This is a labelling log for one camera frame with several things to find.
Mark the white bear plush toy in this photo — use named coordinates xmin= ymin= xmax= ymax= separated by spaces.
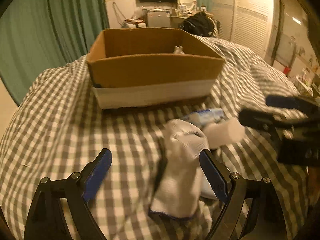
xmin=174 ymin=46 xmax=184 ymax=54

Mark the white louvered wardrobe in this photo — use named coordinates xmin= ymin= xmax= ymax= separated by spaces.
xmin=212 ymin=0 xmax=274 ymax=57

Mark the white round jar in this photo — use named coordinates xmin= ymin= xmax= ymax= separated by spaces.
xmin=202 ymin=118 xmax=245 ymax=149

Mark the black jacket on chair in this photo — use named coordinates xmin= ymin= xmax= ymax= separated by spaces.
xmin=181 ymin=12 xmax=215 ymax=37

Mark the brown cardboard box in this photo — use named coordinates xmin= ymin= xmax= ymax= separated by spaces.
xmin=86 ymin=28 xmax=225 ymax=109

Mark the wooden dressing table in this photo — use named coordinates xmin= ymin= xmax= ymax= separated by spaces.
xmin=170 ymin=11 xmax=200 ymax=29

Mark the large green curtain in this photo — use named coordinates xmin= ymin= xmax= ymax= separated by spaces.
xmin=1 ymin=0 xmax=109 ymax=105

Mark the small grey refrigerator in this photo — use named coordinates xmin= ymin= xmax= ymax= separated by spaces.
xmin=146 ymin=11 xmax=170 ymax=28

